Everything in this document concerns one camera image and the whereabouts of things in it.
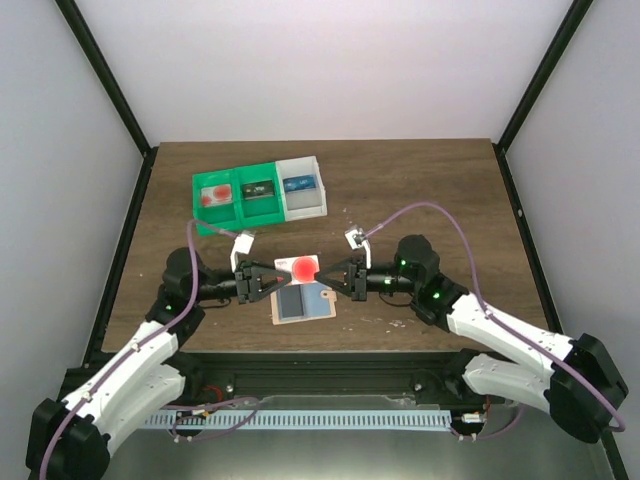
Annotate right side frame rail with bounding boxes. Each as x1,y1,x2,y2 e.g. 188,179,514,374
492,144,564,335

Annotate light blue slotted cable duct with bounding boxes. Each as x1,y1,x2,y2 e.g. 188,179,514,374
142,410,452,432

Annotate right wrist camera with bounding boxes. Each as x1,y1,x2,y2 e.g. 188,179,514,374
344,225,372,269

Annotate black card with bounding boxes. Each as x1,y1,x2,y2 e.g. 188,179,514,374
241,180,275,201

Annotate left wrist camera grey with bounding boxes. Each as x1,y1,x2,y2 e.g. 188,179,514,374
230,231,255,272

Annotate blue card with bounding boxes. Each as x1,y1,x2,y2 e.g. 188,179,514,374
282,174,317,194

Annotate metal front plate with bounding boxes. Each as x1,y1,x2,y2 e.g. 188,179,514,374
105,409,615,479

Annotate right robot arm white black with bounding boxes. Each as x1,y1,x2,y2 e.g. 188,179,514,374
315,235,629,444

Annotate white card red circles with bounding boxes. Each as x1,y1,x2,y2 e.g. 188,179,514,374
199,184,233,208

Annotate left black frame post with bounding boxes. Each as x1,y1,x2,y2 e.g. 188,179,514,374
55,0,152,157

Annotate left green bin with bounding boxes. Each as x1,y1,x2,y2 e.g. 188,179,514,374
192,169,241,231

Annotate right black frame post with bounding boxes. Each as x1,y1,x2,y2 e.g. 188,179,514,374
496,0,593,152

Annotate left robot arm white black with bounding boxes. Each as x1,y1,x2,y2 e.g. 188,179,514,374
26,247,291,479

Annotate left side frame rail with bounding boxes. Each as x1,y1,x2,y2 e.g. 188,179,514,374
81,146,159,369

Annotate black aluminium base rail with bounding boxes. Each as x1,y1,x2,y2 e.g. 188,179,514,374
59,351,591,406

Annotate black frame post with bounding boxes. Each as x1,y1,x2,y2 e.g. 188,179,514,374
496,0,593,152
55,0,152,157

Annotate white bin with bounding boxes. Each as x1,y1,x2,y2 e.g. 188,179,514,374
275,156,327,222

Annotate frame rail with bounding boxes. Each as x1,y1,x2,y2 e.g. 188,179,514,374
81,146,159,369
492,144,564,335

